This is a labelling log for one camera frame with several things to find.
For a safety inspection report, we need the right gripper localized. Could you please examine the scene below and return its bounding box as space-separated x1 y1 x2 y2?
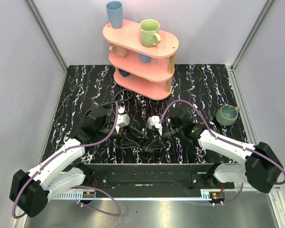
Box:
144 124 183 149

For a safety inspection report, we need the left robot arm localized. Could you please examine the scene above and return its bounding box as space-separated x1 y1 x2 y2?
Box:
9 107 130 219

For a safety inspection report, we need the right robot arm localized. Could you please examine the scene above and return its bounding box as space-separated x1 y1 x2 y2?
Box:
144 115 283 193

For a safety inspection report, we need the black marble mat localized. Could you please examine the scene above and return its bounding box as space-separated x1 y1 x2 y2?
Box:
43 64 248 164

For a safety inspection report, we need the dark blue cup lower shelf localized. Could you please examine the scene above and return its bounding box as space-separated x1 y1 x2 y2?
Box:
119 69 130 77

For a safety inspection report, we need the pink three-tier shelf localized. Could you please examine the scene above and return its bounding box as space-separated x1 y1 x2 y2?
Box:
103 19 179 100

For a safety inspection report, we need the teal ceramic cup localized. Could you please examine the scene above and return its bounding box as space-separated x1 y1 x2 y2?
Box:
216 104 240 126

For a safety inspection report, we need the blue cup middle shelf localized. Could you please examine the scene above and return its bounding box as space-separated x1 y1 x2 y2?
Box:
139 54 151 63

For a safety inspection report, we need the pink mug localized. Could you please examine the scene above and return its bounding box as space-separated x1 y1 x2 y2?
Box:
109 44 128 58

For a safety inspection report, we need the green mug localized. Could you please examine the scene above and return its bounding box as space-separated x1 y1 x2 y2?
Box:
139 19 161 48

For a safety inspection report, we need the blue plastic tumbler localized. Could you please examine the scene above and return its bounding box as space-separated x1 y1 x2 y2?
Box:
106 1 124 29

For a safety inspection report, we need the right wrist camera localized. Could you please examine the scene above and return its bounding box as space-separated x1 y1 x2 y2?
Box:
147 116 162 136

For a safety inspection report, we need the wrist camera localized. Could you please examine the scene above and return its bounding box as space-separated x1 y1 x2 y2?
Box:
147 116 162 136
115 107 130 133

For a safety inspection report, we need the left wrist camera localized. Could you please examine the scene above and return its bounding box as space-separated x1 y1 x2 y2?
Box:
115 107 130 133

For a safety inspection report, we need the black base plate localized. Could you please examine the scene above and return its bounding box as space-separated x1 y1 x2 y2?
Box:
79 164 235 200

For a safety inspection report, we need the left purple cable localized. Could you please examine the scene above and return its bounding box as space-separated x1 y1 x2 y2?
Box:
11 101 122 219

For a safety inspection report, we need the purple cable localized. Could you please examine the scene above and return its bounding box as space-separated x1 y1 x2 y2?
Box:
11 101 122 219
156 99 285 186

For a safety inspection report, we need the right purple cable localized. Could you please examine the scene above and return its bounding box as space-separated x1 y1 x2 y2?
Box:
156 99 285 186

